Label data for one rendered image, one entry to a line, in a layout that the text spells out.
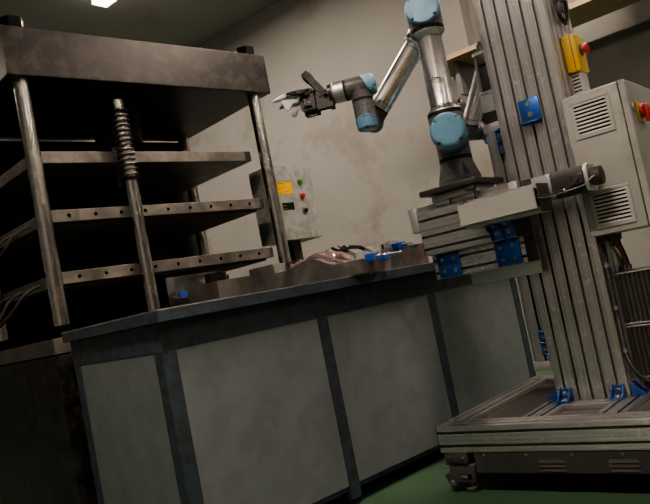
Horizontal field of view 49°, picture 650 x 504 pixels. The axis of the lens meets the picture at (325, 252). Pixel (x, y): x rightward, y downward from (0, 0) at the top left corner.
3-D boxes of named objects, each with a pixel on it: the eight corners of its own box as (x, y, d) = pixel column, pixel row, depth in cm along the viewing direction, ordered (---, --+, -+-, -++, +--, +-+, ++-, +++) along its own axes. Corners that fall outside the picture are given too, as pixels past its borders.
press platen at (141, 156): (251, 160, 360) (250, 151, 361) (34, 163, 285) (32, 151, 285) (179, 193, 411) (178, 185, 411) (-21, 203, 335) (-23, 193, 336)
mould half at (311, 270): (391, 269, 285) (385, 242, 286) (362, 273, 262) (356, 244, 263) (288, 290, 309) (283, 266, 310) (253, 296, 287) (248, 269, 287)
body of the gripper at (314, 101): (299, 112, 248) (332, 103, 246) (295, 89, 250) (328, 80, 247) (306, 119, 256) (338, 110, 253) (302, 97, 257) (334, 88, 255)
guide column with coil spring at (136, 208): (179, 396, 300) (125, 99, 309) (167, 399, 297) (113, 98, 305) (172, 397, 304) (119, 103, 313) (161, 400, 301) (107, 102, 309)
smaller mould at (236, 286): (254, 294, 258) (250, 275, 258) (220, 300, 247) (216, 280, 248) (223, 301, 272) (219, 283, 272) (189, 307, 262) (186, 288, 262)
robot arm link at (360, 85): (376, 92, 243) (371, 68, 243) (345, 100, 245) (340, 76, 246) (379, 97, 250) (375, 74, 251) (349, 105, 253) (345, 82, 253)
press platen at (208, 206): (264, 207, 357) (262, 198, 357) (48, 222, 281) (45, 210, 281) (186, 236, 410) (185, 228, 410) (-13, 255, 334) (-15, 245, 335)
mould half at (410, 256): (429, 262, 307) (423, 232, 308) (389, 269, 289) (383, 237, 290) (349, 280, 343) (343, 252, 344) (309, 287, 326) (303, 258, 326)
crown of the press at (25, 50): (284, 162, 358) (261, 45, 362) (22, 166, 268) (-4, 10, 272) (195, 201, 418) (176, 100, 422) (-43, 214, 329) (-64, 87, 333)
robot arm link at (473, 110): (491, 37, 285) (462, 147, 313) (513, 36, 290) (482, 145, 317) (475, 27, 293) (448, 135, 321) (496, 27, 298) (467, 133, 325)
